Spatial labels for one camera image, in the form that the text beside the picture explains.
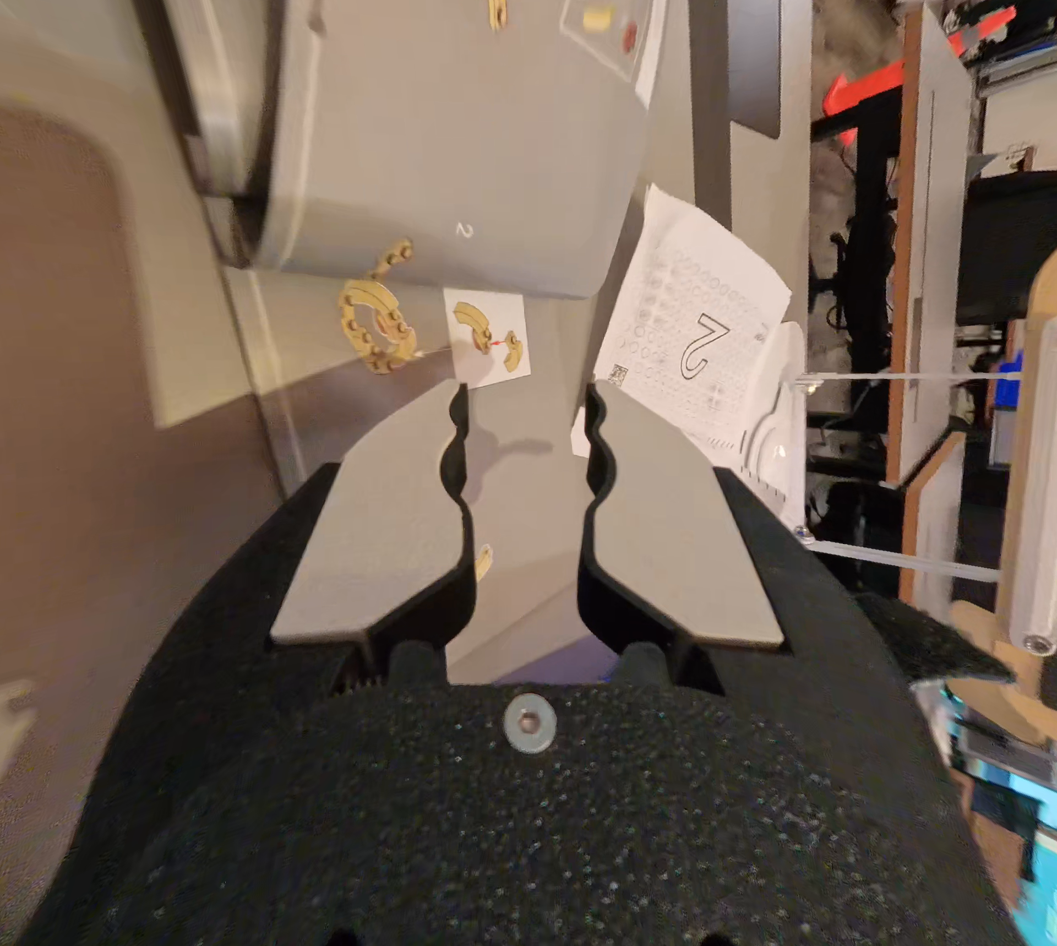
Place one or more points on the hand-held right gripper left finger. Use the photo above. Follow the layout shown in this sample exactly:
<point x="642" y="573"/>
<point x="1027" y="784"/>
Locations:
<point x="371" y="533"/>

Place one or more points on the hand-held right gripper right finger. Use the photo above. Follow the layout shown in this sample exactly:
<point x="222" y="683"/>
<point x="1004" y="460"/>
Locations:
<point x="685" y="541"/>

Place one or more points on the grey instruction booklet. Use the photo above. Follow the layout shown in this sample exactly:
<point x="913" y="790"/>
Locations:
<point x="462" y="120"/>

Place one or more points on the clear acrylic stand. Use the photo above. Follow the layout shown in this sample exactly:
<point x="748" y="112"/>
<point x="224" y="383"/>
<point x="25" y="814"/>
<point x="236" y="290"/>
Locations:
<point x="780" y="417"/>

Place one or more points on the white printed paper bag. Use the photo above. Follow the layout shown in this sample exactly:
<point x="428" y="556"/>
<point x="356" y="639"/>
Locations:
<point x="710" y="285"/>

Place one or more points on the grey metal bar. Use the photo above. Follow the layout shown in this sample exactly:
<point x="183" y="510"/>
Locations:
<point x="1036" y="483"/>

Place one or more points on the wooden-edged side table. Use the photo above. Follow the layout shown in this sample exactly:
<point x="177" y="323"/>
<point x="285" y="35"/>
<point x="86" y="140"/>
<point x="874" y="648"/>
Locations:
<point x="937" y="219"/>

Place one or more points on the black monitor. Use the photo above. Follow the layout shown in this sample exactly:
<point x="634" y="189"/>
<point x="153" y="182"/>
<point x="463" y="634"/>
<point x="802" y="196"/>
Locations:
<point x="1012" y="244"/>

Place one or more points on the red object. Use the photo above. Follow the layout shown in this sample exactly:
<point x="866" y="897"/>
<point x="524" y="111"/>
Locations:
<point x="867" y="87"/>

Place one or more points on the dark grey board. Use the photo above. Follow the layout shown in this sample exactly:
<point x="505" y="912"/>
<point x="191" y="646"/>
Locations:
<point x="753" y="13"/>

